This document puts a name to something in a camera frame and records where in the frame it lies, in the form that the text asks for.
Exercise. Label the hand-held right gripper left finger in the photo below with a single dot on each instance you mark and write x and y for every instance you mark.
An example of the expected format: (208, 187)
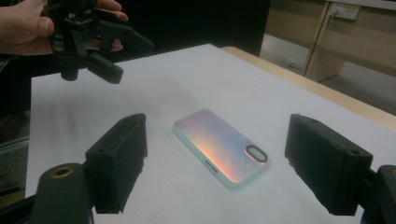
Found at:
(118, 165)

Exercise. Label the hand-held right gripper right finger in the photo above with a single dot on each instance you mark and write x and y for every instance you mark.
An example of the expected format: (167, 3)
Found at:
(327, 161)

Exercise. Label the iridescent phone case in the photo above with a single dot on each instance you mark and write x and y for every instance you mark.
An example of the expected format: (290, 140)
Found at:
(214, 146)

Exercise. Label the light wooden table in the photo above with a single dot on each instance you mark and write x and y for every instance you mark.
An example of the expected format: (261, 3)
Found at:
(342, 99)

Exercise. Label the black curtain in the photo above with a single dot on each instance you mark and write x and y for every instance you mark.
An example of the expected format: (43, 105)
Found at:
(202, 21)

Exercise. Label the white foam board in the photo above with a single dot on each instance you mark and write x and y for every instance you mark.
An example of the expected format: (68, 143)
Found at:
(218, 81)

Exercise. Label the wooden cabinet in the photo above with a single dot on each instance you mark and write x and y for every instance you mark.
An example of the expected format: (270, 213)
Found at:
(323, 68)

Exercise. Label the white power strip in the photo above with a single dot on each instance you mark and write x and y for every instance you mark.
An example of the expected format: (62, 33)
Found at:
(345, 11)

